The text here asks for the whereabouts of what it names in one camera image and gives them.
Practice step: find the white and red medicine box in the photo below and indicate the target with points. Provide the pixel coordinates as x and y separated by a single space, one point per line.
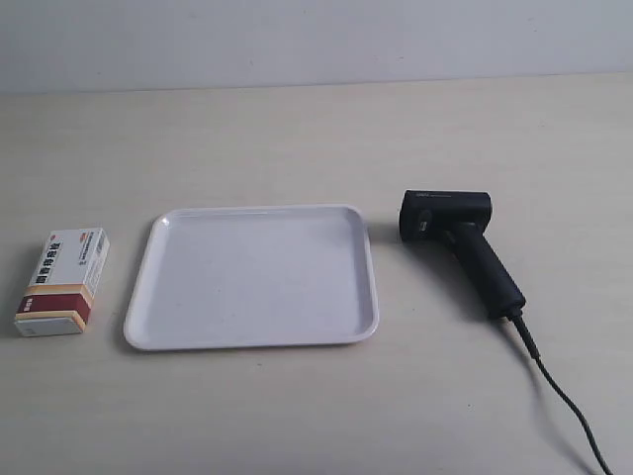
61 291

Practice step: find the black handheld barcode scanner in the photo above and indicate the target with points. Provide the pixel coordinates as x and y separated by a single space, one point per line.
458 220

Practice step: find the white plastic tray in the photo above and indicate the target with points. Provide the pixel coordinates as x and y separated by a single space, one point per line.
225 278

